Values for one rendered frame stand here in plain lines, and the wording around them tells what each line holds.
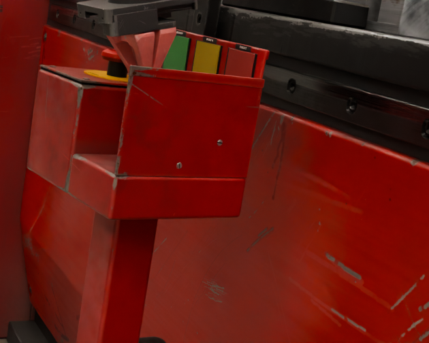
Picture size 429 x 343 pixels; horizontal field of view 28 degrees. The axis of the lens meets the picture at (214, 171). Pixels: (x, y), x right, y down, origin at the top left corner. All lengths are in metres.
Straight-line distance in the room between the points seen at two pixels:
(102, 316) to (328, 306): 0.24
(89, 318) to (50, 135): 0.21
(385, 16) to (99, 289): 0.47
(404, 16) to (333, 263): 0.32
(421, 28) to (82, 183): 0.45
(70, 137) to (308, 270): 0.29
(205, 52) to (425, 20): 0.28
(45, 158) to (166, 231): 0.37
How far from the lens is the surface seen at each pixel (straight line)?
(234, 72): 0.91
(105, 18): 0.80
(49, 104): 0.94
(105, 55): 0.94
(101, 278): 0.95
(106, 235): 0.93
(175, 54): 1.01
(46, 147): 0.94
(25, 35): 1.98
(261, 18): 1.07
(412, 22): 1.05
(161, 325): 1.29
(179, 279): 1.23
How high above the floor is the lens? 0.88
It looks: 11 degrees down
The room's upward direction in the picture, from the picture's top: 10 degrees clockwise
